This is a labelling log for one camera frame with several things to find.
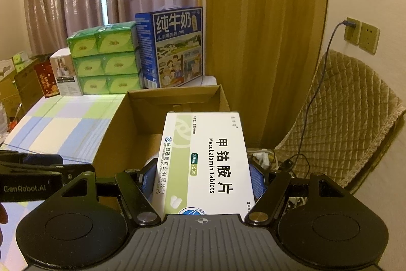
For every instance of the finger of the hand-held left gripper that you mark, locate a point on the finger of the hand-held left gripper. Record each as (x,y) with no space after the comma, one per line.
(74,174)
(31,160)

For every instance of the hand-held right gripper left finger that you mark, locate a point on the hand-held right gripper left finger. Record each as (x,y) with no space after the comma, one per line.
(149,183)

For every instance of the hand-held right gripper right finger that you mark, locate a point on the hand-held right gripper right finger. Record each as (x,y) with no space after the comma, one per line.
(258,180)

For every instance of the white tablet box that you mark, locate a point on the white tablet box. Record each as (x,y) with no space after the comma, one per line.
(209,163)

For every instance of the brown cardboard box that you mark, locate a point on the brown cardboard box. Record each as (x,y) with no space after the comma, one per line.
(127,131)

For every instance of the checked cloth covered desktop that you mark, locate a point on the checked cloth covered desktop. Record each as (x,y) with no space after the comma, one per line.
(63,131)

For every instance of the person's left hand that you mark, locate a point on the person's left hand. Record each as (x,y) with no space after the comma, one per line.
(3,214)

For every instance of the brown cardboard carton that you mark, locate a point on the brown cardboard carton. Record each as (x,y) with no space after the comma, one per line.
(28,83)

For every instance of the white and brown carton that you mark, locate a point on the white and brown carton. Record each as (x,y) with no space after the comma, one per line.
(8,83)

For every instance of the red gift box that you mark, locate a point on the red gift box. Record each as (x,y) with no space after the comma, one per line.
(46,80)

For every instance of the white product box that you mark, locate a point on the white product box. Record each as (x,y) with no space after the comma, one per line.
(66,74)

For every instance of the green tissue packs in carton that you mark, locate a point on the green tissue packs in carton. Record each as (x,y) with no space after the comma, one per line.
(20,61)

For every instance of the white plastic bag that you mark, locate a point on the white plastic bag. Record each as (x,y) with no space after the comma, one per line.
(210,81)

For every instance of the quilted beige chair cover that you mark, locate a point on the quilted beige chair cover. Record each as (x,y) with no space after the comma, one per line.
(349,115)

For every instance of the stack of green tissue packs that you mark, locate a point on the stack of green tissue packs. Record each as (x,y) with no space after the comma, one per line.
(104,58)

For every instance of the blue milk carton box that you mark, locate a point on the blue milk carton box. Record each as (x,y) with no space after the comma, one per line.
(171,45)

